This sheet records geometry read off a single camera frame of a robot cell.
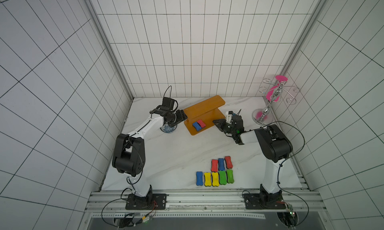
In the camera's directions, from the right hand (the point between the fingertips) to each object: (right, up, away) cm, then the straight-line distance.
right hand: (208, 121), depth 98 cm
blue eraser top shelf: (-7, -30, -18) cm, 36 cm away
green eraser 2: (+10, -27, -17) cm, 34 cm away
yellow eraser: (-2, -30, -18) cm, 35 cm away
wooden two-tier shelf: (-1, +7, -4) cm, 9 cm away
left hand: (-17, +1, -7) cm, 18 cm away
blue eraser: (-8, -3, +3) cm, 9 cm away
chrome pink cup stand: (+39, +19, -10) cm, 44 cm away
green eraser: (+6, -29, -18) cm, 35 cm away
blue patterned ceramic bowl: (-29, -5, +3) cm, 30 cm away
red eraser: (-4, -2, +3) cm, 6 cm away
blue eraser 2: (+6, -24, -14) cm, 28 cm away
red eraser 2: (+2, -26, -14) cm, 29 cm away
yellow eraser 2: (+2, -30, -20) cm, 36 cm away
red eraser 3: (+11, -23, -12) cm, 28 cm away
